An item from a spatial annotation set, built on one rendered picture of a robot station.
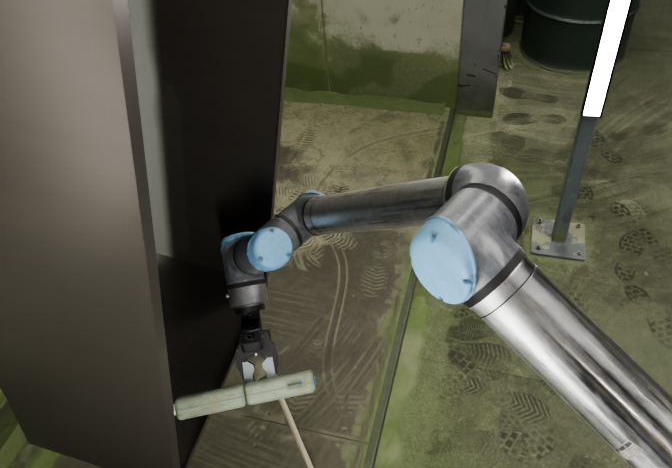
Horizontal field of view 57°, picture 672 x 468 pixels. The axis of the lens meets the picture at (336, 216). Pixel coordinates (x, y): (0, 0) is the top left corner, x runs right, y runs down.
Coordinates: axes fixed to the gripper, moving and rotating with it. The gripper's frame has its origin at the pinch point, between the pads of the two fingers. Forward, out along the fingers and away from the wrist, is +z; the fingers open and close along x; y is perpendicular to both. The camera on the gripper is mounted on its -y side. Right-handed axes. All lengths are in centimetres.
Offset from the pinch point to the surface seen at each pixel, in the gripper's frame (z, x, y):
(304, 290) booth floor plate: -21, -13, 84
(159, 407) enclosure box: -5.9, 14.8, -34.0
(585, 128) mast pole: -57, -113, 49
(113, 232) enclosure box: -32, 9, -68
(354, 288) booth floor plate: -19, -32, 82
